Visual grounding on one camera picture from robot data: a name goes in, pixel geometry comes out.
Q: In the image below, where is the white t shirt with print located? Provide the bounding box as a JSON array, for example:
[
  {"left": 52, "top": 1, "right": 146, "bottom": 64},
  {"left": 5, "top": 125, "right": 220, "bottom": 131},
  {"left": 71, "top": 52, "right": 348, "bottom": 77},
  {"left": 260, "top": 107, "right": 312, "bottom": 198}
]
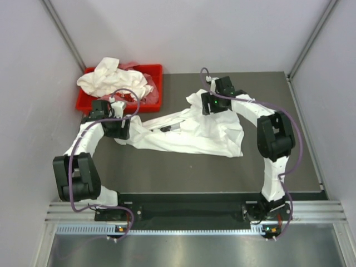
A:
[{"left": 115, "top": 90, "right": 244, "bottom": 158}]

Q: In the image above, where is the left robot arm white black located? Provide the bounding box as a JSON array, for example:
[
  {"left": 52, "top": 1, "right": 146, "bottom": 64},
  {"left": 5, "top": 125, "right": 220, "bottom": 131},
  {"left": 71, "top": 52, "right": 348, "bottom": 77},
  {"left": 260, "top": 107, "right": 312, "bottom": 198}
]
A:
[{"left": 52, "top": 97, "right": 131, "bottom": 221}]

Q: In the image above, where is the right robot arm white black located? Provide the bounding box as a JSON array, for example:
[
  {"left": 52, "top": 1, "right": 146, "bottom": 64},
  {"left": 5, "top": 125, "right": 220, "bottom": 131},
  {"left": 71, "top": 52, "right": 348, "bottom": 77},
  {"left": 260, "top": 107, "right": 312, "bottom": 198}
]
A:
[{"left": 201, "top": 75, "right": 295, "bottom": 220}]

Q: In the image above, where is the red plastic bin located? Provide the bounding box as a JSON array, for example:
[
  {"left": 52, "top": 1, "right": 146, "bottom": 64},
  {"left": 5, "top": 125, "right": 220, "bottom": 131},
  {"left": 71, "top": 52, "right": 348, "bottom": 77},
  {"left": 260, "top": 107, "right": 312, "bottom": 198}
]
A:
[{"left": 75, "top": 62, "right": 163, "bottom": 115}]

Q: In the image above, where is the pink t shirt in bin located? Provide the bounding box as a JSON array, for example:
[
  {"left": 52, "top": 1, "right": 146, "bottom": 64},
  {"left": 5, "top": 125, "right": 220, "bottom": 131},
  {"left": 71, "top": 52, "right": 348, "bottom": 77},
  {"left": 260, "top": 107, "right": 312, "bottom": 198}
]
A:
[{"left": 96, "top": 57, "right": 159, "bottom": 105}]

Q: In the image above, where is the white t shirt in bin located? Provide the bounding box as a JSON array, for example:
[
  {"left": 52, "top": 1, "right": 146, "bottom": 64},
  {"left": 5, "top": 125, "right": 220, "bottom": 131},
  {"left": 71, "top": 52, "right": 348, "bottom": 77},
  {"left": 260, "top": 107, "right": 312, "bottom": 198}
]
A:
[{"left": 77, "top": 57, "right": 154, "bottom": 100}]

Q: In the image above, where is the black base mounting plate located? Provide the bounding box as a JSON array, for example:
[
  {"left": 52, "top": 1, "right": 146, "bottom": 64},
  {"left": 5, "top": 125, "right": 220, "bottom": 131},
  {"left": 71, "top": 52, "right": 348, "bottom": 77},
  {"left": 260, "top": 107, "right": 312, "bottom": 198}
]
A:
[{"left": 93, "top": 199, "right": 295, "bottom": 224}]

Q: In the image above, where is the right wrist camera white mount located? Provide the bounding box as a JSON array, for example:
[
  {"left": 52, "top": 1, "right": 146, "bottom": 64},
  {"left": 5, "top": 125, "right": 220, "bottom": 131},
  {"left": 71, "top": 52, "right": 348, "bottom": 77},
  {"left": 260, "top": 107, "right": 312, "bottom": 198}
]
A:
[{"left": 205, "top": 76, "right": 218, "bottom": 93}]

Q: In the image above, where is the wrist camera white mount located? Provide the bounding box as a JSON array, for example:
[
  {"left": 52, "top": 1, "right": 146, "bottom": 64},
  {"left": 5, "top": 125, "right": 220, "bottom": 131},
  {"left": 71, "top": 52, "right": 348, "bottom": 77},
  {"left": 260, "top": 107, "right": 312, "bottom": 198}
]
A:
[
  {"left": 205, "top": 76, "right": 218, "bottom": 93},
  {"left": 109, "top": 97, "right": 126, "bottom": 118}
]

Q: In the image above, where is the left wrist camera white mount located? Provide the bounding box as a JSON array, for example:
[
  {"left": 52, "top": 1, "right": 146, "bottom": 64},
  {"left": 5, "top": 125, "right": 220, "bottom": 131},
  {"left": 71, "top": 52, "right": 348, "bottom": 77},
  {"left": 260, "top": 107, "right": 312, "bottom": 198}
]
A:
[{"left": 109, "top": 97, "right": 126, "bottom": 118}]

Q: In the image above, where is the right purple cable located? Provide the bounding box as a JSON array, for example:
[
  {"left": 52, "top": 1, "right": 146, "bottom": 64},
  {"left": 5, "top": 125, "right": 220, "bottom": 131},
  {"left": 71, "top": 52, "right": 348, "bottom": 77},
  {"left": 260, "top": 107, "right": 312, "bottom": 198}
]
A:
[{"left": 200, "top": 67, "right": 303, "bottom": 241}]

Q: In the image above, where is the right corner aluminium post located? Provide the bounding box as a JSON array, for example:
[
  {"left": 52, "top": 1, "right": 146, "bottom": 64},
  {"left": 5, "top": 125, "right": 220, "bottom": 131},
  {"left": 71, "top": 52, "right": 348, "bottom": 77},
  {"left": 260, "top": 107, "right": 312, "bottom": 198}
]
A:
[{"left": 288, "top": 0, "right": 342, "bottom": 80}]

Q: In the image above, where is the corner aluminium post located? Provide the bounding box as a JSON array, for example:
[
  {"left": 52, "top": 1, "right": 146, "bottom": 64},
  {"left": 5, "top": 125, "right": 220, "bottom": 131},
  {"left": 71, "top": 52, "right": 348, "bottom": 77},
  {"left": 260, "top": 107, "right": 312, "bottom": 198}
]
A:
[
  {"left": 288, "top": 0, "right": 342, "bottom": 80},
  {"left": 40, "top": 0, "right": 86, "bottom": 72}
]

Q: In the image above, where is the aluminium extrusion rail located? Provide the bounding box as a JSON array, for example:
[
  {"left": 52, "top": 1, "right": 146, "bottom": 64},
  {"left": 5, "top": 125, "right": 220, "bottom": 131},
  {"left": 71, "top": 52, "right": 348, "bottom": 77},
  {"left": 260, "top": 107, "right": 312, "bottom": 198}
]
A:
[{"left": 45, "top": 202, "right": 95, "bottom": 223}]

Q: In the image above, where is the grey slotted cable duct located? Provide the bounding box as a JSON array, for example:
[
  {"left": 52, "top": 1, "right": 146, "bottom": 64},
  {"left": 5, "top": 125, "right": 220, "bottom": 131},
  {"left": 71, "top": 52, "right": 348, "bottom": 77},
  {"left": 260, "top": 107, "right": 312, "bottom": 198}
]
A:
[{"left": 56, "top": 224, "right": 277, "bottom": 236}]

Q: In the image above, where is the left corner aluminium post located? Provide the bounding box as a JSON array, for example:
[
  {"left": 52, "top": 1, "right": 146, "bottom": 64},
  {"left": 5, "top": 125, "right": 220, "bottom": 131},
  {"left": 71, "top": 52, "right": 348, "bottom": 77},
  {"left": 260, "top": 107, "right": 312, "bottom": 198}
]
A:
[{"left": 40, "top": 0, "right": 86, "bottom": 72}]

